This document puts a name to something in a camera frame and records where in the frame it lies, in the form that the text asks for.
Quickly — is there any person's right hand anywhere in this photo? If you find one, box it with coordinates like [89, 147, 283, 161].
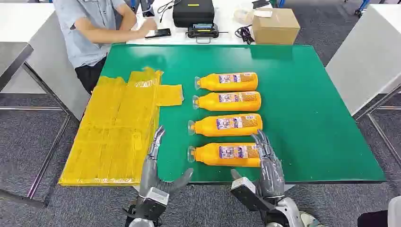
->
[138, 17, 158, 37]

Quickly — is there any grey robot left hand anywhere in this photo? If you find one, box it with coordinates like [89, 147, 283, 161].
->
[139, 126, 194, 197]

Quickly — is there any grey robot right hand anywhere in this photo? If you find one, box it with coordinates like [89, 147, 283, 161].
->
[230, 130, 286, 199]

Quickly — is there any orange drink bottle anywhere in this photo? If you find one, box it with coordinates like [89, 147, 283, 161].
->
[187, 113, 263, 138]
[194, 72, 259, 92]
[192, 91, 262, 112]
[187, 142, 261, 168]

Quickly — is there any black smartphone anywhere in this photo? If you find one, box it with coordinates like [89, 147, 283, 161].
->
[144, 28, 172, 39]

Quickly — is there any black tablet stand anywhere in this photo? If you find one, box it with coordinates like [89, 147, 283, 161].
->
[139, 0, 156, 18]

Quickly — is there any black carrying case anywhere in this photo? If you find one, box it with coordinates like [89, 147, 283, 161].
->
[172, 0, 216, 28]

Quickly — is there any white sneaker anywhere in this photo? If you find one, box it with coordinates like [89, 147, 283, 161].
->
[298, 211, 323, 227]

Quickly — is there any yellow plastic sheet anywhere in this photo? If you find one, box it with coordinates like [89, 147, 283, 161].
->
[58, 67, 184, 187]

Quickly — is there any black handheld radio controller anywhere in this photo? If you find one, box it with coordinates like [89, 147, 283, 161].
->
[186, 23, 229, 44]

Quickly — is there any person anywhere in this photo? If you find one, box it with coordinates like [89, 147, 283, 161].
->
[52, 0, 158, 95]

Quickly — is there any green table mat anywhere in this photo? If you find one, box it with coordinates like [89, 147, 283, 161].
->
[101, 44, 386, 184]

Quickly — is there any white desk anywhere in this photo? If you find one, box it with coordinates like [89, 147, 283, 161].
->
[126, 0, 284, 45]

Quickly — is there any clear plastic bag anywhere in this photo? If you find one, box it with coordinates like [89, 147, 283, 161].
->
[233, 7, 255, 26]

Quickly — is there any black and white object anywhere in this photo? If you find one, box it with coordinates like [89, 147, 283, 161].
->
[357, 195, 401, 227]

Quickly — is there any white table with steel legs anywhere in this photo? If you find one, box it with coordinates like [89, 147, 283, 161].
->
[324, 3, 401, 171]
[0, 2, 92, 208]

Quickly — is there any brown cardboard box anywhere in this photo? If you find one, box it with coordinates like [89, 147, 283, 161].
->
[251, 8, 301, 45]

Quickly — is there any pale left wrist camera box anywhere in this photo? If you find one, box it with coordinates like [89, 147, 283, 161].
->
[137, 187, 170, 208]

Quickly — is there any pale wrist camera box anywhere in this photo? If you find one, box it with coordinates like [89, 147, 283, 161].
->
[230, 177, 276, 212]
[137, 187, 170, 208]

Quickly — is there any thin black cable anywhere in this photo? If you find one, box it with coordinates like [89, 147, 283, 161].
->
[157, 0, 183, 24]

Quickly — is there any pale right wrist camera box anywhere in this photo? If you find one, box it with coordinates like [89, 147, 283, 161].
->
[230, 177, 276, 212]

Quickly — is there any black coiled cable bundle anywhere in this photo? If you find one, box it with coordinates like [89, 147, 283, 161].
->
[235, 25, 255, 45]

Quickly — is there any blue metal cart frame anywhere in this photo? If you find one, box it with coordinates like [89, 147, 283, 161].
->
[277, 0, 373, 17]

